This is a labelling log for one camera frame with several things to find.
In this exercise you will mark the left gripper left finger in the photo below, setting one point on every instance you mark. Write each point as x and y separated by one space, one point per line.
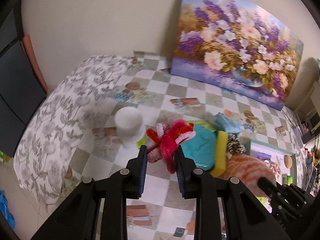
94 203

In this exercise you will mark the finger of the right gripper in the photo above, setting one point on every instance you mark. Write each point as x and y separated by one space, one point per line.
292 207

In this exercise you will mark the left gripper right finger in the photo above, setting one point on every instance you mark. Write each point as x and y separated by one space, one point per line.
245 217

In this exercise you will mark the green barcode tissue pack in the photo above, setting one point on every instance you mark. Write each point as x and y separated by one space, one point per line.
263 200

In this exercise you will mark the orange white fluffy cloth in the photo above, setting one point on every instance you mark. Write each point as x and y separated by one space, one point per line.
249 170

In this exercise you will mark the purple snack packet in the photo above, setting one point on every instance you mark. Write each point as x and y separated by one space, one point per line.
263 156

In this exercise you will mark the leopard print scrunchie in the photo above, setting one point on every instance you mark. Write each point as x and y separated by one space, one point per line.
234 146

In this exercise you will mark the yellow green sponge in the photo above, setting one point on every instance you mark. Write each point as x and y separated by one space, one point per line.
220 154

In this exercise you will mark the red chenille scrunchie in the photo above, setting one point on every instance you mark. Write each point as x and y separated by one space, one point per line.
166 139

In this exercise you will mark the white teal tray box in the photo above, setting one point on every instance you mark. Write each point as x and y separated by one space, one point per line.
277 156

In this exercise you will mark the checkered printed tablecloth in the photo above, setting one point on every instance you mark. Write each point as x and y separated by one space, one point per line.
203 119

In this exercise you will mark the grey floral tablecloth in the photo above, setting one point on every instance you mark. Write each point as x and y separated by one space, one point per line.
43 155

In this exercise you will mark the teal plastic toy box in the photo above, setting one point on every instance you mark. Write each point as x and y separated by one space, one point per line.
201 148

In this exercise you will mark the light blue cloth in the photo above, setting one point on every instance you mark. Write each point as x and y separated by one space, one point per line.
223 123

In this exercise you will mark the lime green cloth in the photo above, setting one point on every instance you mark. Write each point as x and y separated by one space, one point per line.
146 140

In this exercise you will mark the white pill bottle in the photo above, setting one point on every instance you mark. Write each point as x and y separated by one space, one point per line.
128 126

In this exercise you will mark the floral canvas painting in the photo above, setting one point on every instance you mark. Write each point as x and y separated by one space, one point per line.
239 46

